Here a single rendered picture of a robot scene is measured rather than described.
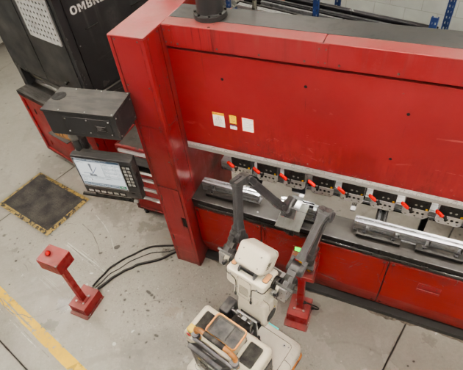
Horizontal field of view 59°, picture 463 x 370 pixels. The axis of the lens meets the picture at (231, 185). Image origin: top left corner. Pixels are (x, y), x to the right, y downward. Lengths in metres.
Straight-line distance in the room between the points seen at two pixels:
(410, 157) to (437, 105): 0.37
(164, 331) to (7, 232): 2.19
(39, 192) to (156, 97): 2.93
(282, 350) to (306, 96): 1.86
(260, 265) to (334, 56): 1.19
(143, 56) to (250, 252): 1.28
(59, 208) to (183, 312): 1.99
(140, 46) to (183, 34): 0.26
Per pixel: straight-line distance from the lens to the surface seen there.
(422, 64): 2.21
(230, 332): 2.65
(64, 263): 3.46
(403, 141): 2.50
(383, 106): 2.38
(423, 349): 3.78
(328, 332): 3.67
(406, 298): 3.51
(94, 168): 2.91
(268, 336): 3.32
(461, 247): 3.13
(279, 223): 2.96
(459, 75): 2.24
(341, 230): 3.12
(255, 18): 2.50
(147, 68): 2.54
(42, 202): 5.14
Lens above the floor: 3.33
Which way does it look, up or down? 46 degrees down
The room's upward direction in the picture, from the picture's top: 7 degrees counter-clockwise
